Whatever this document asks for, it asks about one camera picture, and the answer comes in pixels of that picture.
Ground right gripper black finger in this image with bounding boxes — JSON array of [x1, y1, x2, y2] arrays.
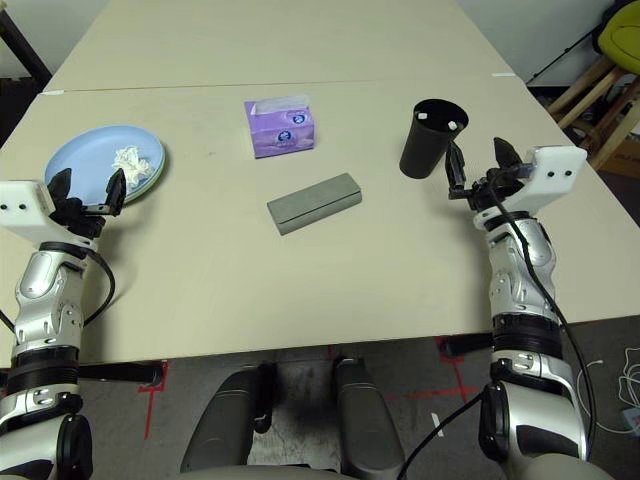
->
[[443, 141, 467, 190], [493, 137, 522, 174]]

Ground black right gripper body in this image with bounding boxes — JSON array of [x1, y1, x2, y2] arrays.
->
[[447, 167, 527, 211]]

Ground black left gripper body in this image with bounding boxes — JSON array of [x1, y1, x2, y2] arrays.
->
[[52, 197, 110, 240]]

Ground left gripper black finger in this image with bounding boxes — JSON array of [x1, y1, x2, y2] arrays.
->
[[47, 168, 74, 211], [103, 168, 128, 217]]

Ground white tissue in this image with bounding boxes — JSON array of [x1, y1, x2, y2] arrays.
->
[[110, 144, 152, 189]]

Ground blue plastic plate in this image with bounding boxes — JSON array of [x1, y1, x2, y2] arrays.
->
[[43, 124, 165, 204]]

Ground grey glasses case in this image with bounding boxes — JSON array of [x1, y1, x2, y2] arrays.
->
[[266, 172, 364, 236]]

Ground black plastic cup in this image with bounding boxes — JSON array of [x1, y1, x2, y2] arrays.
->
[[398, 98, 470, 180]]

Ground green plastic plate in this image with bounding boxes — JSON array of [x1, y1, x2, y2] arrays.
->
[[119, 142, 168, 206]]

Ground black foam floor mat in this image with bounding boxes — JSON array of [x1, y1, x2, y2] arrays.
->
[[0, 74, 46, 146]]

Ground wooden rack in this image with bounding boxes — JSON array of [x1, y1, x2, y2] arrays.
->
[[547, 54, 640, 171]]

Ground brown cardboard box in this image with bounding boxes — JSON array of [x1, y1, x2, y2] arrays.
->
[[597, 139, 640, 174]]

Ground black stand rod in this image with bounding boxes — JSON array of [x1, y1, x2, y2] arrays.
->
[[524, 12, 614, 85]]

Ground black table foot bar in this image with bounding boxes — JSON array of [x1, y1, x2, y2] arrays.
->
[[439, 333, 496, 359], [77, 362, 169, 385]]

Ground yellow-green object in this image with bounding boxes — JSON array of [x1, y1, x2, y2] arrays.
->
[[597, 0, 640, 76]]

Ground purple tissue box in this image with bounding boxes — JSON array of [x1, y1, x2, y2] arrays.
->
[[243, 93, 318, 160]]

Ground red floor tape mark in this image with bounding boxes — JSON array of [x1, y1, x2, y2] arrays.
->
[[407, 337, 479, 404]]

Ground grey robot left leg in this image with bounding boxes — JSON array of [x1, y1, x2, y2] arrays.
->
[[179, 362, 279, 474]]

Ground grey robot leg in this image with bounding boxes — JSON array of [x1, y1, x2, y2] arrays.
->
[[333, 354, 406, 480], [179, 362, 279, 474]]

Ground grey robot right leg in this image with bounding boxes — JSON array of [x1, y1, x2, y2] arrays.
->
[[333, 354, 406, 480]]

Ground beige robot torso cover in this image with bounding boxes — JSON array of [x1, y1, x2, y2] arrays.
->
[[174, 464, 351, 480]]

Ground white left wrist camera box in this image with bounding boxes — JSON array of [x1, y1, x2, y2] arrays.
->
[[0, 180, 56, 246]]

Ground black left wrist camera cable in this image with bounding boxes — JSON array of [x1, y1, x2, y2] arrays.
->
[[82, 252, 117, 326]]

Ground side table with black frame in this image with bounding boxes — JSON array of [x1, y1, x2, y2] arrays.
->
[[0, 9, 54, 79]]

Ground thin white floor cable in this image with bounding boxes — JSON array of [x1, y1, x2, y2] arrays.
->
[[574, 347, 640, 436]]

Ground thin black hanging cable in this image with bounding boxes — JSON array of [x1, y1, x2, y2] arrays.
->
[[397, 389, 486, 480]]

